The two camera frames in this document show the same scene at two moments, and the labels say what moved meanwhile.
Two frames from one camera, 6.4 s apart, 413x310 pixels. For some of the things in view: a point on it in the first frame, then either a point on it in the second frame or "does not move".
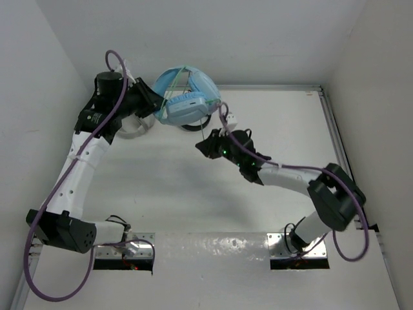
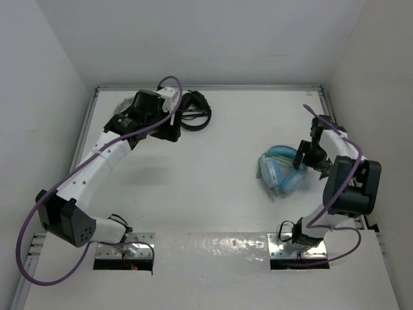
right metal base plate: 277,247 does not move
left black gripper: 150,101 to 170,132
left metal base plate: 134,245 does not move
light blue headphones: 190,108 to 277,168
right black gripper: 209,145 to 322,166
